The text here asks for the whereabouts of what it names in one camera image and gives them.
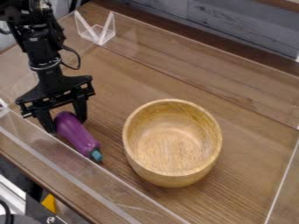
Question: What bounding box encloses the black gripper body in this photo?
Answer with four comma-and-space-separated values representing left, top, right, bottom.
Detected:
15, 66, 95, 117

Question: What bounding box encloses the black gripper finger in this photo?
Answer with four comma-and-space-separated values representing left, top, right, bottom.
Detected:
32, 109, 56, 134
73, 94, 89, 123

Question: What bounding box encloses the purple toy eggplant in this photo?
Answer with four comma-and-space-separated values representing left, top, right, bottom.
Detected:
54, 112, 103, 162

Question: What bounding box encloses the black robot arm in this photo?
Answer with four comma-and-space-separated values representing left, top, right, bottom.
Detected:
0, 0, 95, 133

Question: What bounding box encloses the brown wooden bowl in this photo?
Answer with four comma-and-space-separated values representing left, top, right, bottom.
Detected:
123, 99, 223, 188

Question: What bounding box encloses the yellow black device corner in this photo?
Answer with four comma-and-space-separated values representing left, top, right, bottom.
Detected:
24, 193, 70, 224

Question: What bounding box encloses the black cable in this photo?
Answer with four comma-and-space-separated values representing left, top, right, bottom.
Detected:
61, 45, 82, 71

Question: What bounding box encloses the clear acrylic tray enclosure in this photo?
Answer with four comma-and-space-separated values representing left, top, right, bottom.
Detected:
0, 15, 299, 224

